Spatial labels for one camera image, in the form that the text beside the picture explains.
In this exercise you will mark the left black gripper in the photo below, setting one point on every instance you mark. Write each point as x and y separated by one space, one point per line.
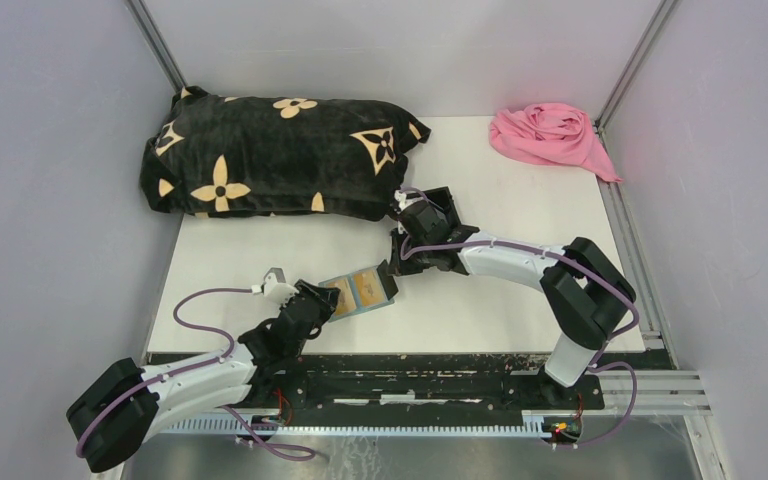
326 297

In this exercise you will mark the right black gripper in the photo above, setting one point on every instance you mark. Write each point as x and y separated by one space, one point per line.
398 265

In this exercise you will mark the black card box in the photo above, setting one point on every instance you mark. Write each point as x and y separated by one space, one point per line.
439 201

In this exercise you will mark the gold credit card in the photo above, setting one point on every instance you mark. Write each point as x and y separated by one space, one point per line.
369 288
346 301

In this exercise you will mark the black credit card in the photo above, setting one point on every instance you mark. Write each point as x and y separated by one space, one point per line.
386 280

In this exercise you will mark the green card holder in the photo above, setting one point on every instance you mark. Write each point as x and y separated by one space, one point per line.
360 310

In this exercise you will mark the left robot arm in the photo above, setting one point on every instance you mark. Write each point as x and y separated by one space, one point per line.
128 404

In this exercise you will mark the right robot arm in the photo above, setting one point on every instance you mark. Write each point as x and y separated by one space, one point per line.
586 293

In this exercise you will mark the pink cloth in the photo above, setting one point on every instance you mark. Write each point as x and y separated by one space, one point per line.
551 134

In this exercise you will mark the black floral pillow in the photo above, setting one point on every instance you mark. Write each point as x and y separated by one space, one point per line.
234 156

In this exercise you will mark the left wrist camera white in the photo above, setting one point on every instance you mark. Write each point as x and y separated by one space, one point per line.
274 287

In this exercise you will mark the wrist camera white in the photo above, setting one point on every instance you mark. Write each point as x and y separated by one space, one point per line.
403 198
274 287

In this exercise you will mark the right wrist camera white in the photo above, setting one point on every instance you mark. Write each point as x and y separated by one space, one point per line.
403 198

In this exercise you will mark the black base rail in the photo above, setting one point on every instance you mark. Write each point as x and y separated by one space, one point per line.
417 390

